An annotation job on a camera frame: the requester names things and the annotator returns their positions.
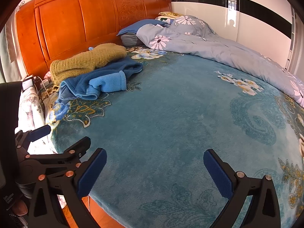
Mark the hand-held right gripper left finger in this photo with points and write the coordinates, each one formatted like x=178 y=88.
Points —
x=93 y=173

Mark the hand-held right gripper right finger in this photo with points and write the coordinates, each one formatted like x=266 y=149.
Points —
x=218 y=174

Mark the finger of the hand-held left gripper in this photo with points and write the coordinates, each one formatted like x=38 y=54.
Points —
x=78 y=146
x=40 y=132

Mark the mustard knitted sweater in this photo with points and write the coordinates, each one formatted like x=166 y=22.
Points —
x=83 y=61

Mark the person's left hand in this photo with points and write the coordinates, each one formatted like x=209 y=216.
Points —
x=20 y=207

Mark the white floral bed sheet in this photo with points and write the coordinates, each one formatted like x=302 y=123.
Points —
x=30 y=114

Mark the blue fleece garment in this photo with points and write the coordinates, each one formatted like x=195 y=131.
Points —
x=106 y=83

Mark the teal floral blanket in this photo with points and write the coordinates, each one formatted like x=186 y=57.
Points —
x=166 y=123

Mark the orange wooden headboard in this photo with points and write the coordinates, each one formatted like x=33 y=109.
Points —
x=71 y=21

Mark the grey pillow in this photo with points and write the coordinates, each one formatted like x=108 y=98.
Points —
x=129 y=40

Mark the lilac floral duvet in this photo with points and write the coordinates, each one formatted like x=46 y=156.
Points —
x=213 y=47

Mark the blue pillow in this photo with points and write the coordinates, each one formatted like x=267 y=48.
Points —
x=140 y=27

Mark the yellow floral pillow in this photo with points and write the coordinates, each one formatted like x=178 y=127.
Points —
x=166 y=15

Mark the white black glossy wardrobe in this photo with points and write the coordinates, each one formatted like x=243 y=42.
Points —
x=256 y=21

